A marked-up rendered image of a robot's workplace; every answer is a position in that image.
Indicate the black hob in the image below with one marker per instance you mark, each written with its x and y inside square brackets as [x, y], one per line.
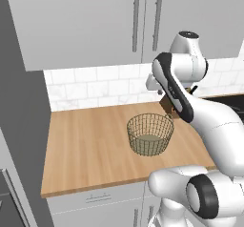
[233, 102]

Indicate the grey drawer front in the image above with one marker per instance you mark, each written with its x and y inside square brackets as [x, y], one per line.
[70, 200]

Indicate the narrow grey wall cabinet door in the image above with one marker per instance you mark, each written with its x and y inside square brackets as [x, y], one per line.
[203, 11]

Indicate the wide grey wall cabinet door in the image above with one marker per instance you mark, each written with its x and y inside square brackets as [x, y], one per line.
[76, 24]

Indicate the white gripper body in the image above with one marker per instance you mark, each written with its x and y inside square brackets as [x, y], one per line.
[152, 83]

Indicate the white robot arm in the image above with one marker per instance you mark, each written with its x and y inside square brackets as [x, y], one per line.
[219, 132]

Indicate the grey base cabinet door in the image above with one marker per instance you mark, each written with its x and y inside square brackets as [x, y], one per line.
[95, 216]
[146, 216]

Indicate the brown wooden knife block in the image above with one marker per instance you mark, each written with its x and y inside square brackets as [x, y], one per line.
[166, 105]

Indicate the dark grey tall cabinet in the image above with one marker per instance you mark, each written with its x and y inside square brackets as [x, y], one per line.
[25, 103]

